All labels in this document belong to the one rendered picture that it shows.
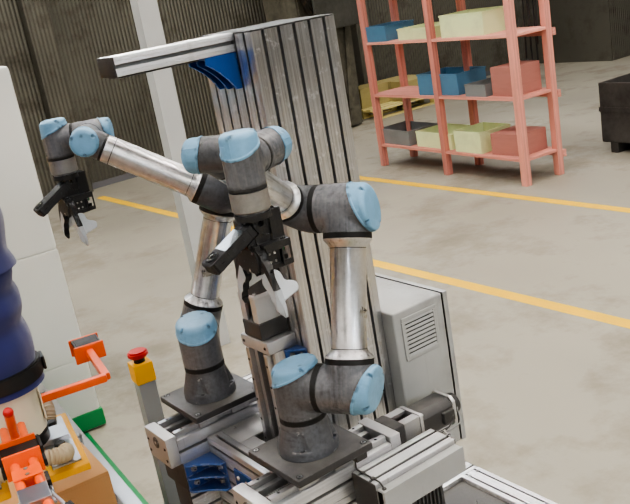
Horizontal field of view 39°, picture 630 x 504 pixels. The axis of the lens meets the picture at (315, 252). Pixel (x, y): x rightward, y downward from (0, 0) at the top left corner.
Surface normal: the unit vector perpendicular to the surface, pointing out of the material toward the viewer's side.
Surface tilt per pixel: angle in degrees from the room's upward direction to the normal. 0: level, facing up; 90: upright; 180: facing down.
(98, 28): 90
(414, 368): 90
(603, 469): 0
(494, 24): 90
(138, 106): 90
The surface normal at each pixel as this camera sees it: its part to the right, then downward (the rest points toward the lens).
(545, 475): -0.17, -0.94
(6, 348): 0.68, -0.17
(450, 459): 0.58, 0.14
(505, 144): -0.79, 0.30
